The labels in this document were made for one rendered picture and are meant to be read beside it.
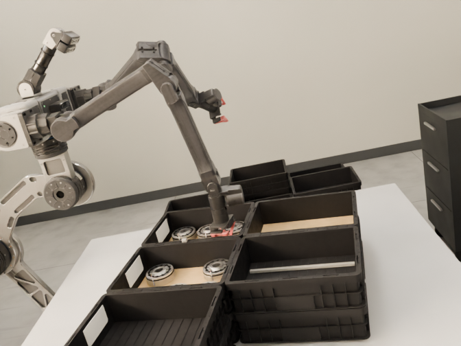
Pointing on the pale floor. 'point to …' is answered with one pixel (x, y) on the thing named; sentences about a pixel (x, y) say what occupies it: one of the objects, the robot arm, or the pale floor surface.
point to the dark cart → (442, 166)
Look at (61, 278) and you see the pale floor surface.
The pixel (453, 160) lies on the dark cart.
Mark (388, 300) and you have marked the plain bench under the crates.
